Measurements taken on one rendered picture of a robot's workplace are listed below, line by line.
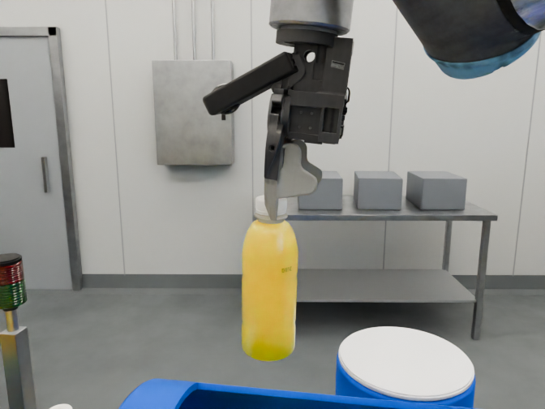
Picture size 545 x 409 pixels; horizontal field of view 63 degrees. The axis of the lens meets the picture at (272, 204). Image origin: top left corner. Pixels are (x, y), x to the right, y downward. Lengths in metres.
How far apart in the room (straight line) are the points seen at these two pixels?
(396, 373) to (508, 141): 3.39
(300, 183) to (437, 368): 0.62
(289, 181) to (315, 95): 0.10
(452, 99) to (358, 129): 0.80
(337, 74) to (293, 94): 0.05
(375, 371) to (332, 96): 0.64
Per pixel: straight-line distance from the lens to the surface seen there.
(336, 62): 0.50
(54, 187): 4.18
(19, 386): 1.15
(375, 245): 3.99
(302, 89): 0.51
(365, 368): 0.98
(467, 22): 0.42
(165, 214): 3.94
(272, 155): 0.48
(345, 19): 0.51
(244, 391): 0.59
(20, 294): 1.06
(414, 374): 0.99
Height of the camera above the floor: 1.55
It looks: 12 degrees down
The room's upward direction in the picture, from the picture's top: straight up
